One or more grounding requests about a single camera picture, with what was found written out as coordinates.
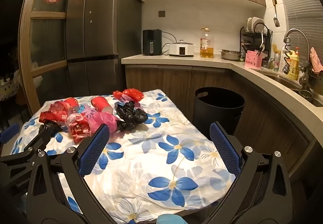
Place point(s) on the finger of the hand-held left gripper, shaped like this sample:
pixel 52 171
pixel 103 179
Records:
pixel 43 138
pixel 10 133

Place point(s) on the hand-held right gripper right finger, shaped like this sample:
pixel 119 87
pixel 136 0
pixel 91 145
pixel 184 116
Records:
pixel 224 149

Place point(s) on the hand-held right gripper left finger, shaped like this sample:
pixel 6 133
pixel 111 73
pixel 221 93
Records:
pixel 94 150

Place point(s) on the small black plastic bag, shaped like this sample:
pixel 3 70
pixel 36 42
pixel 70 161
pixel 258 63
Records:
pixel 51 128

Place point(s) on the red patterned plastic bag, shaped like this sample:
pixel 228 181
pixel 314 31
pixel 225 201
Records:
pixel 79 130

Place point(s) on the large red lettered bag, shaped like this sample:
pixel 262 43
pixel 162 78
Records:
pixel 51 113

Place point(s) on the magenta plastic bag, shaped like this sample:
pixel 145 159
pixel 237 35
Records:
pixel 103 119

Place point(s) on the clear plastic bag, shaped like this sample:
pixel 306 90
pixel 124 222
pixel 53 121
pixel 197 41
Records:
pixel 72 119

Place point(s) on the black trash bin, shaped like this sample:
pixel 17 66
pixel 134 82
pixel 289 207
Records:
pixel 217 113

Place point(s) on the plain red paper cup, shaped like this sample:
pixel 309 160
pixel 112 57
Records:
pixel 72 103

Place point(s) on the printed red paper cup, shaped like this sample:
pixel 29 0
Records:
pixel 101 104

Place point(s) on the large black plastic bag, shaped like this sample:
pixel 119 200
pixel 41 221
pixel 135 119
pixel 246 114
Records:
pixel 131 116

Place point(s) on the lilac plastic bag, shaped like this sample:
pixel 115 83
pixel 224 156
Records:
pixel 124 99

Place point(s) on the blue floral white blanket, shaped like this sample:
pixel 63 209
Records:
pixel 151 163

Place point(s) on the kitchen counter with wooden cabinets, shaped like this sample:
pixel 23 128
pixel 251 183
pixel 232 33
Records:
pixel 176 77

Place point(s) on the light blue cloth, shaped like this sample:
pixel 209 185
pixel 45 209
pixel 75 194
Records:
pixel 171 220

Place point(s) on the steel sink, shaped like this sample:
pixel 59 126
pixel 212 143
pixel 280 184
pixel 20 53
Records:
pixel 282 80

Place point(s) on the pink utensil holder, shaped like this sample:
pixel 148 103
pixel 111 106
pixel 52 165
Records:
pixel 252 61

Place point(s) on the steel bowl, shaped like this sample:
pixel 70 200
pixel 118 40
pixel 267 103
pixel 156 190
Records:
pixel 230 54

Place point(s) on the sink strainer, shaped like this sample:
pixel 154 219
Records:
pixel 305 94

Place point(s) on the cooking oil bottle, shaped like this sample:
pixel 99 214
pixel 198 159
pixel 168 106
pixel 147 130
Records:
pixel 207 47

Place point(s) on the white electric cooker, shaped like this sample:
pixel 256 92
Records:
pixel 181 49

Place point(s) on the yellow detergent bottle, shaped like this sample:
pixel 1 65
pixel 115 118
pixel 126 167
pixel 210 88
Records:
pixel 293 65

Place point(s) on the white ladle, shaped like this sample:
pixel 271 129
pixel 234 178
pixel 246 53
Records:
pixel 262 43

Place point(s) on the grey steel refrigerator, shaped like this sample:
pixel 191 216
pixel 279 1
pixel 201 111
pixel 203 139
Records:
pixel 106 37

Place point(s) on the black dish rack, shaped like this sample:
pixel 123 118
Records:
pixel 246 37

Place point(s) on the black air fryer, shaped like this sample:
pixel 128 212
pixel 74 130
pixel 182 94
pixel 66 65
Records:
pixel 151 42

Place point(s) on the wooden glass sliding door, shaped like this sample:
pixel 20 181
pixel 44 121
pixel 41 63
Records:
pixel 48 15

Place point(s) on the pink dish cloth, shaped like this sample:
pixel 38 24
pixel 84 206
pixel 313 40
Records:
pixel 316 61

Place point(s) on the white plate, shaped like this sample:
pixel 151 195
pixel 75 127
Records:
pixel 249 23
pixel 258 23

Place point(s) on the steel kitchen faucet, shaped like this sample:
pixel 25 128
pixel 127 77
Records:
pixel 304 37

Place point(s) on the hanging slotted spatula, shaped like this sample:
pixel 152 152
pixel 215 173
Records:
pixel 276 20

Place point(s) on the window blinds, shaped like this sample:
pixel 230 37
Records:
pixel 300 6

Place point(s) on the brown wall socket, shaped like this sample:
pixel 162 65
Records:
pixel 161 14

